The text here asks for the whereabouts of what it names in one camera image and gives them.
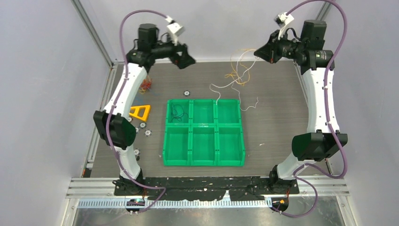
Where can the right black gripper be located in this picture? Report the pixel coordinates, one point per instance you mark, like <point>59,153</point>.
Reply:
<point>269,52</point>

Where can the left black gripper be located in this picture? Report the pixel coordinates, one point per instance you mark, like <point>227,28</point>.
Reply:
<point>181,61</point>

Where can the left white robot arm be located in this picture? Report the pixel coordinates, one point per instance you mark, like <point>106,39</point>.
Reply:
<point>112,122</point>

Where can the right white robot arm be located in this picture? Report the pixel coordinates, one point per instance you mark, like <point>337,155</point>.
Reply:
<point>323,137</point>

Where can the yellow triangular plastic piece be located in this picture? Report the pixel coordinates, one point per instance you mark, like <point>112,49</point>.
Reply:
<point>140,112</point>

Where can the green six-compartment bin tray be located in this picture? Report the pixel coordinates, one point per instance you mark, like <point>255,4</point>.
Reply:
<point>203,132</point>

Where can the poker chip lowest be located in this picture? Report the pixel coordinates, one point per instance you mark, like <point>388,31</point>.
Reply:
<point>137,152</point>

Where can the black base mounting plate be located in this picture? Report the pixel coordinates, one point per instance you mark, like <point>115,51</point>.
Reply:
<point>247,188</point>

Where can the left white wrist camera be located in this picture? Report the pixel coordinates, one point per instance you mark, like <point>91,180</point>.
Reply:
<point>174,29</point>

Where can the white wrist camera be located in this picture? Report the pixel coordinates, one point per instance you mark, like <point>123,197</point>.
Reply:
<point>283,20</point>
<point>174,29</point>

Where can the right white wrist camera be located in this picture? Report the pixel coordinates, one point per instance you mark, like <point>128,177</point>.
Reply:
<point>283,20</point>

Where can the aluminium front rail frame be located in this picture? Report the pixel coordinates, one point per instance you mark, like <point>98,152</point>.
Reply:
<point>209,201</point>

